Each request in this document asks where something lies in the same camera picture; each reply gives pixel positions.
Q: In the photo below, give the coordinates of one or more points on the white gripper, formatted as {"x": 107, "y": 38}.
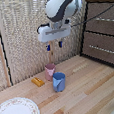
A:
{"x": 54, "y": 33}

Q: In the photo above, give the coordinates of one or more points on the wide woven screen panel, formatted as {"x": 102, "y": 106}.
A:
{"x": 22, "y": 39}

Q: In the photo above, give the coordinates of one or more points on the dark brown drawer cabinet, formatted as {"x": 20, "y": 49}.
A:
{"x": 101, "y": 35}

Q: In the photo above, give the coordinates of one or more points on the pink cup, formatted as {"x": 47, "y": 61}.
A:
{"x": 50, "y": 72}

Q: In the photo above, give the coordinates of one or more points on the blue cup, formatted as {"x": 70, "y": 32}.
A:
{"x": 59, "y": 82}

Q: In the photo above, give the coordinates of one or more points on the yellow rectangular block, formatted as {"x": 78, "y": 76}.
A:
{"x": 38, "y": 82}

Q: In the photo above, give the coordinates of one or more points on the white floral-rim plate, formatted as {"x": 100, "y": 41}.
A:
{"x": 17, "y": 112}

